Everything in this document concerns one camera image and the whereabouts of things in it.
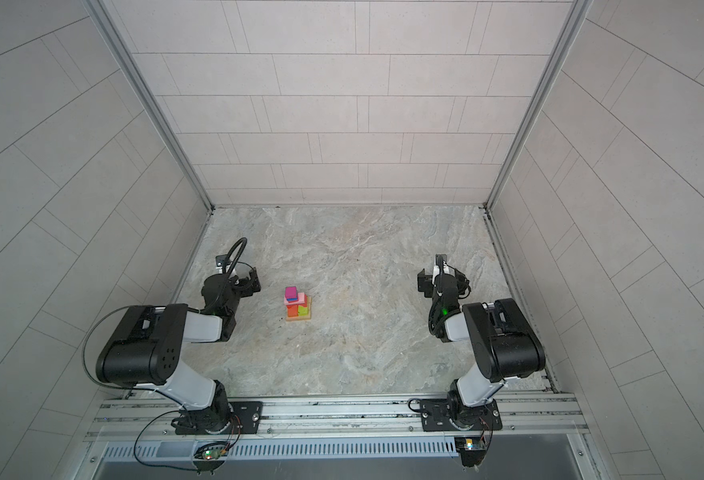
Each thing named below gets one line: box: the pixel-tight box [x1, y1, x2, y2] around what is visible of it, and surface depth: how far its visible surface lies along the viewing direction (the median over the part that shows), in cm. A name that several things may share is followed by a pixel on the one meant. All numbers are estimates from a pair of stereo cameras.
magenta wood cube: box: [285, 286, 298, 299], surface depth 84 cm
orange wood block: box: [286, 304, 299, 317], surface depth 88 cm
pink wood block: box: [284, 292, 307, 305], surface depth 87 cm
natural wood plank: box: [285, 314, 312, 322], surface depth 89 cm
